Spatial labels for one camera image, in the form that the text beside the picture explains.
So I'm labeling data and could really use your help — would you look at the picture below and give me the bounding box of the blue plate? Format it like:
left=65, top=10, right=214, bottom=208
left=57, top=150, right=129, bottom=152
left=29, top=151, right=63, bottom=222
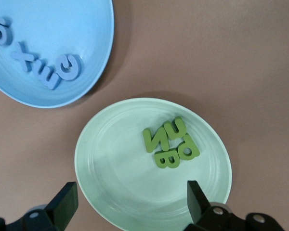
left=0, top=0, right=115, bottom=109

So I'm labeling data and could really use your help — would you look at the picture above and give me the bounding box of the blue foam letter M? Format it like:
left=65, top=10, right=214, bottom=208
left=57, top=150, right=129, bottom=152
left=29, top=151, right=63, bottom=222
left=35, top=60, right=63, bottom=91

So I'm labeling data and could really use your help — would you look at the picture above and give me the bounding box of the green foam letter N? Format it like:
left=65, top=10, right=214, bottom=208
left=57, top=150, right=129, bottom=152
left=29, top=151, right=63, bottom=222
left=142, top=124, right=171, bottom=154

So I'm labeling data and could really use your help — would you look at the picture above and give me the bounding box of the small green foam letter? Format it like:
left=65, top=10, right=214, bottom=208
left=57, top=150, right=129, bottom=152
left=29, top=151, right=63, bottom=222
left=164, top=115, right=186, bottom=142

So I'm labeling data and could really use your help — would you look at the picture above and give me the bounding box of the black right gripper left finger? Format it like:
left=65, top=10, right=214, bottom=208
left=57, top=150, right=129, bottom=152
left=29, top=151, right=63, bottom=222
left=0, top=181, right=79, bottom=231

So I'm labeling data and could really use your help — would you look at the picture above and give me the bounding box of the blue foam letter C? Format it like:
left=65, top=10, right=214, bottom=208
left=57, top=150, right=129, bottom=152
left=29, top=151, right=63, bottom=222
left=56, top=54, right=84, bottom=82

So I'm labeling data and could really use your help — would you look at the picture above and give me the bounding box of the light green plate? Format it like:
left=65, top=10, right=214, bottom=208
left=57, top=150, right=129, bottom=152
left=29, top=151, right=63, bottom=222
left=74, top=97, right=233, bottom=231

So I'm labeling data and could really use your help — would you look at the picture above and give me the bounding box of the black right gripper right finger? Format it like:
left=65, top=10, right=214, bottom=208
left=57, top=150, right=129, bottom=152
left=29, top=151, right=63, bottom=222
left=183, top=180, right=287, bottom=231

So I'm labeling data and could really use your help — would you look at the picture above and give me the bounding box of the green foam letter P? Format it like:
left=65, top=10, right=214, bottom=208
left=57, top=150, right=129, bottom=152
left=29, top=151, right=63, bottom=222
left=177, top=133, right=200, bottom=161

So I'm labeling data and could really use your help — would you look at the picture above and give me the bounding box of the blue foam letter X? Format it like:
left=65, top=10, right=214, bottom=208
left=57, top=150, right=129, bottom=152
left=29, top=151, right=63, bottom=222
left=9, top=41, right=41, bottom=73

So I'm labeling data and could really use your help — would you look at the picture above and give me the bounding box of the green foam letter B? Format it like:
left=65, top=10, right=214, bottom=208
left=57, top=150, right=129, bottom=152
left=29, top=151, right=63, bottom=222
left=154, top=149, right=182, bottom=170

